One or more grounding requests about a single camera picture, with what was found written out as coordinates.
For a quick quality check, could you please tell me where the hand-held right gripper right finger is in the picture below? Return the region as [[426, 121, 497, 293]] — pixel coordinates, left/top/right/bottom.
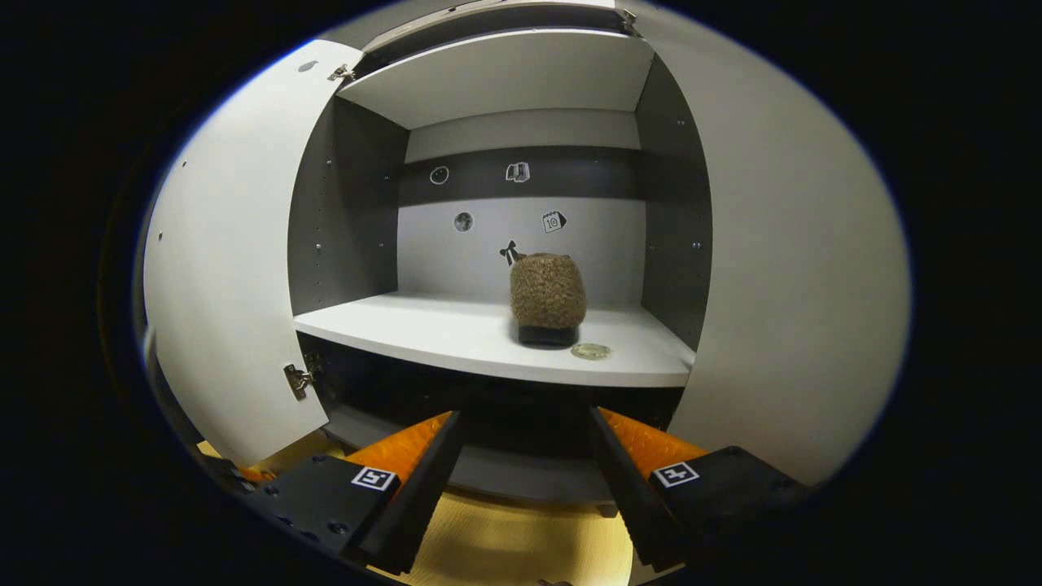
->
[[589, 407, 811, 571]]

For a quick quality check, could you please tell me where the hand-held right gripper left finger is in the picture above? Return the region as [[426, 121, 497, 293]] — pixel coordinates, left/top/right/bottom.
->
[[244, 411, 465, 575]]

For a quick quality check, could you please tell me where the white shoe cabinet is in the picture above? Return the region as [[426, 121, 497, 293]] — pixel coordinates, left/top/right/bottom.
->
[[142, 0, 911, 505]]

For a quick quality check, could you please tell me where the brown fuzzy shoe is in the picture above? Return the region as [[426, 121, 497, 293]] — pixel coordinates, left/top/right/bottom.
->
[[510, 252, 589, 347]]

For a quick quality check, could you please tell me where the white shoe cabinet door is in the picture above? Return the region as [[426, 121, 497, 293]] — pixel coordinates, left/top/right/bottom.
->
[[619, 0, 911, 488], [142, 39, 365, 466]]

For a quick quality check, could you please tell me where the white cabinet shelf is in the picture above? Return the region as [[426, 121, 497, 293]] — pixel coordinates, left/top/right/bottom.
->
[[336, 28, 656, 131], [293, 291, 697, 388]]

